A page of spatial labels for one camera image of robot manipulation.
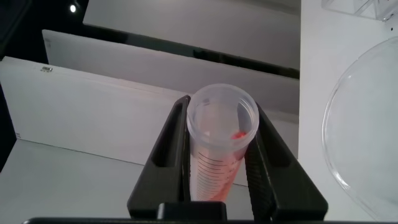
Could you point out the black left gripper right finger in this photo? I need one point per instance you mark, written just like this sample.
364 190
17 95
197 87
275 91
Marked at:
280 186

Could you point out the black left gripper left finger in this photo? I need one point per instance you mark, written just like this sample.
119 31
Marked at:
164 168

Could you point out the test tube with red liquid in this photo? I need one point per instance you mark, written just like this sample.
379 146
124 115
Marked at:
217 174

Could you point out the clear plastic beaker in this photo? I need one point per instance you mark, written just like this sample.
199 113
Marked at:
367 140

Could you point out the clear acrylic test tube rack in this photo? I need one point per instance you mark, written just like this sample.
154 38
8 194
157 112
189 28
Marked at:
367 7

